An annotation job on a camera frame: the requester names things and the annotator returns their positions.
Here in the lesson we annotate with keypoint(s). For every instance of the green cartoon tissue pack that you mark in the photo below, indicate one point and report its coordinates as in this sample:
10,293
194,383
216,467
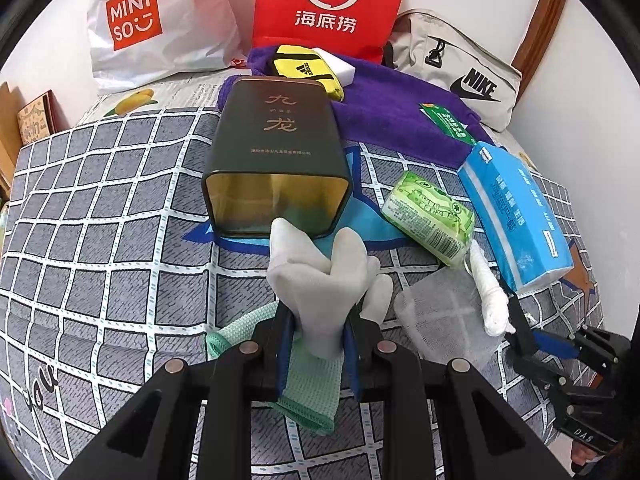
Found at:
430,215

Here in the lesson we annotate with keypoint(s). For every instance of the person's right hand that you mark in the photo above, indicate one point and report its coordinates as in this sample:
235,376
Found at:
582,462

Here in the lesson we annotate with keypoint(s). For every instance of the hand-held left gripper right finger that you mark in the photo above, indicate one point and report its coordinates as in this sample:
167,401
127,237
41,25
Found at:
352,360

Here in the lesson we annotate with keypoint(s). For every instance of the brown patterned book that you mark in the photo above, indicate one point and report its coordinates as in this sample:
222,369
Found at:
36,117

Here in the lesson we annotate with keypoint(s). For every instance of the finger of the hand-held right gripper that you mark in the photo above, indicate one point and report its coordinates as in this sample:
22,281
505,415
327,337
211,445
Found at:
535,367
525,330

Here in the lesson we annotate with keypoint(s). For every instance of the mango print sheet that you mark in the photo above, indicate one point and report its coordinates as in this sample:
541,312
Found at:
175,95

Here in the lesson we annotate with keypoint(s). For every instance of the dark green tin box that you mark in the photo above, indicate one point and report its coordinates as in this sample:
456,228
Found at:
275,150

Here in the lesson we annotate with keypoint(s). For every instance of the yellow striped pouch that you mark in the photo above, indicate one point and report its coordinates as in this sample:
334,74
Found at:
300,67

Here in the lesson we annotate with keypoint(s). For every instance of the mint green cloth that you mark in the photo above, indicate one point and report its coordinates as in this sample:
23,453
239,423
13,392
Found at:
310,390

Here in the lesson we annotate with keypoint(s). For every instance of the brown wooden door frame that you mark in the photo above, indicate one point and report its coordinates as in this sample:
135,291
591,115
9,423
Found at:
542,20

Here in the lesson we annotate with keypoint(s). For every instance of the green packet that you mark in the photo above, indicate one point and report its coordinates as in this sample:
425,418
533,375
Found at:
447,122

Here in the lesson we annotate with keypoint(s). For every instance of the white fabric glove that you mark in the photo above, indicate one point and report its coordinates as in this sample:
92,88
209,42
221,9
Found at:
320,280

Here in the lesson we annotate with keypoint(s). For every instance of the blue tissue pack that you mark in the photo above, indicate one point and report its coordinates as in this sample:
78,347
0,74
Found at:
515,215

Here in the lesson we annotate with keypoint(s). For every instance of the purple towel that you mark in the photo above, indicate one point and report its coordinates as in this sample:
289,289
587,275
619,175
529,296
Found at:
390,120

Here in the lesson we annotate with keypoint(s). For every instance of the grey waist bag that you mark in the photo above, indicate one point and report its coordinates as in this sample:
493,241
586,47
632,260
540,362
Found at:
465,60

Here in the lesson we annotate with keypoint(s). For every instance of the white mesh cloth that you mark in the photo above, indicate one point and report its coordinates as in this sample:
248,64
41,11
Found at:
440,310

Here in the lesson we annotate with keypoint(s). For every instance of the white plastic shopping bag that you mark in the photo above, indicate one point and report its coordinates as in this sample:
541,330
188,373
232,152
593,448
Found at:
150,15

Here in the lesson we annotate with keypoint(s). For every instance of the white sponge block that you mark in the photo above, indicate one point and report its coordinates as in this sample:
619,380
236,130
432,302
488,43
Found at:
340,67

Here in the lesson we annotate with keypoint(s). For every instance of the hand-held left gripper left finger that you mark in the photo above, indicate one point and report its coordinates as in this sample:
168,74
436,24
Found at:
284,345

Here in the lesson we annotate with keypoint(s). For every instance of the red paper bag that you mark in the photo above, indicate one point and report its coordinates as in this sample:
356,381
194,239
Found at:
330,5

